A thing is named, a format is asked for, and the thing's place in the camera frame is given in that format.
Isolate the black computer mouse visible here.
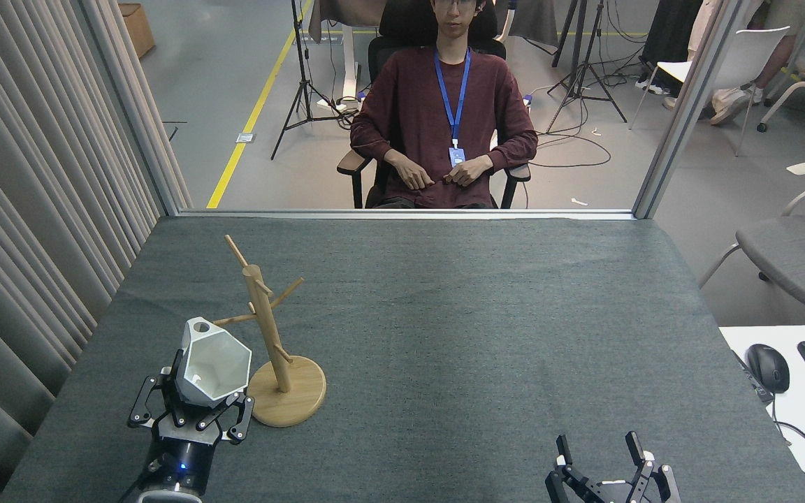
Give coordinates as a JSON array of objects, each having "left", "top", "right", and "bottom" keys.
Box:
[{"left": 746, "top": 344, "right": 790, "bottom": 394}]

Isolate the wooden cup rack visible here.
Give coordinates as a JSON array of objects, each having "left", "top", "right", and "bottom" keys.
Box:
[{"left": 212, "top": 234, "right": 328, "bottom": 428}]

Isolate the white standing desk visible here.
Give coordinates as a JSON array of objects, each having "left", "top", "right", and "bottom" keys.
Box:
[{"left": 308, "top": 0, "right": 386, "bottom": 112}]

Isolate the grey felt table mat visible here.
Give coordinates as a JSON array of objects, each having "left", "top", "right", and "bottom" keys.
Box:
[{"left": 1, "top": 215, "right": 805, "bottom": 503}]

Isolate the black office chair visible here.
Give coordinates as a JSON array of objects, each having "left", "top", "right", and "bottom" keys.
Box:
[{"left": 338, "top": 0, "right": 532, "bottom": 210}]

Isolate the grey chair with white armrest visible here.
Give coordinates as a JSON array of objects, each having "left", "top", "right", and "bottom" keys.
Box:
[{"left": 697, "top": 160, "right": 805, "bottom": 324}]

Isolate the seated person in background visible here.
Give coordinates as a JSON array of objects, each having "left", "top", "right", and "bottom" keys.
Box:
[{"left": 662, "top": 0, "right": 805, "bottom": 126}]

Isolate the person's left hand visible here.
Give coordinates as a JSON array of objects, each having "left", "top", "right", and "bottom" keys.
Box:
[{"left": 442, "top": 155, "right": 494, "bottom": 188}]

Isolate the silver post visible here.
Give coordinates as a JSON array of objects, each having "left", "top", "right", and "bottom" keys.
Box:
[{"left": 633, "top": 0, "right": 753, "bottom": 221}]

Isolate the silver table rail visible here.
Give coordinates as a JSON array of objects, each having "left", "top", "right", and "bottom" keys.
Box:
[{"left": 177, "top": 208, "right": 635, "bottom": 221}]

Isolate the blue lanyard with badge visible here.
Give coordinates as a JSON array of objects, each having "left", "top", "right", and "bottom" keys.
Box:
[{"left": 434, "top": 48, "right": 473, "bottom": 168}]

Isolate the black tripod stand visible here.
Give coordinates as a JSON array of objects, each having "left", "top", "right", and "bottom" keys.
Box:
[
  {"left": 546, "top": 0, "right": 628, "bottom": 133},
  {"left": 270, "top": 0, "right": 368, "bottom": 161}
]

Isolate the person's right hand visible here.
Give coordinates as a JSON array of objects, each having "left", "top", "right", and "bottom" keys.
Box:
[{"left": 392, "top": 155, "right": 437, "bottom": 191}]

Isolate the black floor cable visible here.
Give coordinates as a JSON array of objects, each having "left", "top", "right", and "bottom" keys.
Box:
[{"left": 532, "top": 84, "right": 613, "bottom": 168}]

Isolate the cardboard box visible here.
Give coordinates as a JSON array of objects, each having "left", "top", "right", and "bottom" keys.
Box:
[{"left": 118, "top": 3, "right": 157, "bottom": 59}]

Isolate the white hexagonal cup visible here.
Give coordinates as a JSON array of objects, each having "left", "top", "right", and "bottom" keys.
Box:
[{"left": 174, "top": 316, "right": 252, "bottom": 409}]

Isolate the white plastic chair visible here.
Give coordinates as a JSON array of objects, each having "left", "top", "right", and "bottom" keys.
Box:
[{"left": 630, "top": 27, "right": 791, "bottom": 158}]

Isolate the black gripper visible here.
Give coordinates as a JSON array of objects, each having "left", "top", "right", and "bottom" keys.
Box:
[
  {"left": 128, "top": 348, "right": 255, "bottom": 490},
  {"left": 546, "top": 431, "right": 680, "bottom": 503}
]

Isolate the beige curtain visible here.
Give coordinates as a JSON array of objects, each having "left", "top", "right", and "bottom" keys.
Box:
[{"left": 0, "top": 0, "right": 194, "bottom": 503}]

